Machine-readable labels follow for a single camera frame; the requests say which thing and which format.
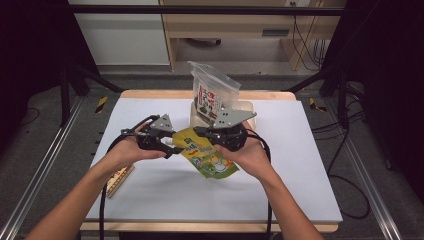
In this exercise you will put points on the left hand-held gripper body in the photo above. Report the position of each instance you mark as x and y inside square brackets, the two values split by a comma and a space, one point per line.
[155, 133]

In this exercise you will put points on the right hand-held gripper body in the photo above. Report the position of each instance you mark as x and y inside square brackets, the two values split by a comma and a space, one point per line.
[230, 133]

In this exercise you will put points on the yellow spout pouch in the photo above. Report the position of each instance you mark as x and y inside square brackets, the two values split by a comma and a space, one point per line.
[206, 156]

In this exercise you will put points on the white plastic container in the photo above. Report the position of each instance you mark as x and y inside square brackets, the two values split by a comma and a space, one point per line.
[249, 106]

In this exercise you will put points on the clear bag of dried seaweed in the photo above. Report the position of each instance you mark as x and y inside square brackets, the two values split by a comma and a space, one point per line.
[213, 90]

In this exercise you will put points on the person's left hand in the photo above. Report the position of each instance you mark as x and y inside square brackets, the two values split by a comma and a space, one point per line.
[130, 151]

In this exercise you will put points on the person's right hand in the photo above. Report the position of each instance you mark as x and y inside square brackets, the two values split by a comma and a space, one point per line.
[251, 158]

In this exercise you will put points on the slim tan red packet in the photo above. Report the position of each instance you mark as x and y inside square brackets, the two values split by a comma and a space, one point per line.
[120, 180]

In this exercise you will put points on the yellow black tape strip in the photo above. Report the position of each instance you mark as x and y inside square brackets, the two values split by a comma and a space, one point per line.
[315, 106]
[101, 104]

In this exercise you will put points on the white table mat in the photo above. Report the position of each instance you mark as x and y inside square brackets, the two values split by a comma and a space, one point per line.
[300, 166]

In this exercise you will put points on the black metal stand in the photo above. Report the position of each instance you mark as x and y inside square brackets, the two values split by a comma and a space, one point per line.
[65, 96]
[341, 100]

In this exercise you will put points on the white cabinet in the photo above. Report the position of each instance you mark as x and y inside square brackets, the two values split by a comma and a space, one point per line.
[123, 33]

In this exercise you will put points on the light wooden desk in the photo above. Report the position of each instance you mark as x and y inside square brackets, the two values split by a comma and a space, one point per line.
[233, 23]

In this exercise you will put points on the black horizontal bar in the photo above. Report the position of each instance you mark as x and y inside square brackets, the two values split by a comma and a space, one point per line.
[200, 10]

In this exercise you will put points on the black curtain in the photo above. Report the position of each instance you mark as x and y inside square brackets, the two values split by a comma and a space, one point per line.
[386, 66]
[30, 50]

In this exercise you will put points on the aluminium floor rail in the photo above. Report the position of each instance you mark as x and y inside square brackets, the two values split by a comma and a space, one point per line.
[360, 166]
[43, 160]

